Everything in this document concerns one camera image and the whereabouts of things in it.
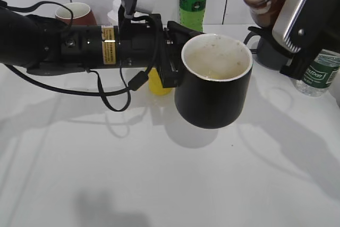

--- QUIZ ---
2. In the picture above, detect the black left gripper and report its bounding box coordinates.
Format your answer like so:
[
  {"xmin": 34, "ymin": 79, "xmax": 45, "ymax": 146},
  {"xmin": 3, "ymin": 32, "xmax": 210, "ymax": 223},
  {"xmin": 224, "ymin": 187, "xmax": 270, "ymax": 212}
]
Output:
[{"xmin": 116, "ymin": 14, "xmax": 204, "ymax": 88}]

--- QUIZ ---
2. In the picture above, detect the yellow paper cup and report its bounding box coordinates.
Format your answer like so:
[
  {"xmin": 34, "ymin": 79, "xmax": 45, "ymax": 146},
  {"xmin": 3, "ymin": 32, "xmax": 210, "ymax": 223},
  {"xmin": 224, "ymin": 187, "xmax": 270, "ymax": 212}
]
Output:
[{"xmin": 148, "ymin": 68, "xmax": 172, "ymax": 96}]

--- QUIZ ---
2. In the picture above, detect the dark grey mug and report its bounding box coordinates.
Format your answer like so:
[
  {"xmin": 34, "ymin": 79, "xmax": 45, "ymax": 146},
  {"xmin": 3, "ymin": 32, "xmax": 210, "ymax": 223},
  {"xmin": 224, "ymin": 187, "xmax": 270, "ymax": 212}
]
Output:
[{"xmin": 243, "ymin": 26, "xmax": 290, "ymax": 71}]

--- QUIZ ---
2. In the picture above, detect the Cestbon water bottle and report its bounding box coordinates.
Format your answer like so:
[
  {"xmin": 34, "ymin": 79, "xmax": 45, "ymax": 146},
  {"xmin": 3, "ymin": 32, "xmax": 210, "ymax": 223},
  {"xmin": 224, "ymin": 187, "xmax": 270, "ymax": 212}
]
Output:
[{"xmin": 292, "ymin": 49, "xmax": 339, "ymax": 97}]

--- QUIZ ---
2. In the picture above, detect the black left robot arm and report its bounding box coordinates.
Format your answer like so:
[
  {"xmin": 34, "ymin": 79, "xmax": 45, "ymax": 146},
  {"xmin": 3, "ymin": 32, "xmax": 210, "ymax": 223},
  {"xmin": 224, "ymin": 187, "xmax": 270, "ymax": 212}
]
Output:
[{"xmin": 1, "ymin": 1, "xmax": 199, "ymax": 88}]

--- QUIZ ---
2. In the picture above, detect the white capped milk bottle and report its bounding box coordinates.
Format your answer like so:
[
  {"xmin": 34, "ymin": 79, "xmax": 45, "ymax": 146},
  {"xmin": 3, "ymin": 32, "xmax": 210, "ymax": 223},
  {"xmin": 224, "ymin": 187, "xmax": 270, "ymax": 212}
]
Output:
[{"xmin": 107, "ymin": 0, "xmax": 121, "ymax": 26}]

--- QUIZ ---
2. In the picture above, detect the black ceramic mug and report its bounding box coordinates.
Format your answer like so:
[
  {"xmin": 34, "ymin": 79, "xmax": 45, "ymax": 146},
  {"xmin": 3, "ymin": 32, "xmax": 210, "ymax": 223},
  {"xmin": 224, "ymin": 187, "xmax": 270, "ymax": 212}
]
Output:
[{"xmin": 175, "ymin": 33, "xmax": 253, "ymax": 129}]

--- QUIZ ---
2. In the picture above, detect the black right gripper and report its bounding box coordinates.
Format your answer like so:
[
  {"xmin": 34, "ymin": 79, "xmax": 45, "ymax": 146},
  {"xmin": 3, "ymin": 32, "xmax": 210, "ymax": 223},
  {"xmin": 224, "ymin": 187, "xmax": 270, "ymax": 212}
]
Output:
[{"xmin": 247, "ymin": 24, "xmax": 325, "ymax": 81}]

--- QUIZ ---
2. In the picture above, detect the maroon ceramic mug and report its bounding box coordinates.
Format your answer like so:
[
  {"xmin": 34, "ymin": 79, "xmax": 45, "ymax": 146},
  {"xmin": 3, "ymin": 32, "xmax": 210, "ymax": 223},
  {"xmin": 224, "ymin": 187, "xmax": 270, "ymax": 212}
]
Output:
[{"xmin": 55, "ymin": 2, "xmax": 97, "ymax": 26}]

